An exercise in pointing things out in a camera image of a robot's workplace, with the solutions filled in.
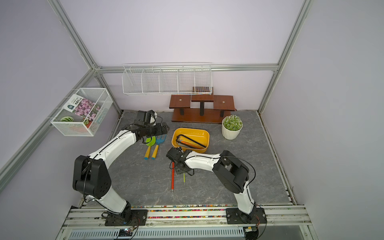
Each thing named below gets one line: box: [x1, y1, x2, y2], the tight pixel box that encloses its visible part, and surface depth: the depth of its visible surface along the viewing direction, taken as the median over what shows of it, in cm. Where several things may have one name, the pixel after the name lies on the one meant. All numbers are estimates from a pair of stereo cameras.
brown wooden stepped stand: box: [169, 94, 237, 124], surface depth 111 cm
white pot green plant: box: [221, 114, 243, 140], surface depth 98 cm
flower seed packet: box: [63, 94, 102, 128], surface depth 76 cm
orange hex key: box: [177, 139, 203, 150], surface depth 102 cm
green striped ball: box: [60, 116, 74, 122], surface depth 72 cm
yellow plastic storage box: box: [171, 127, 210, 153], surface depth 104 cm
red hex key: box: [171, 161, 175, 190], surface depth 88 cm
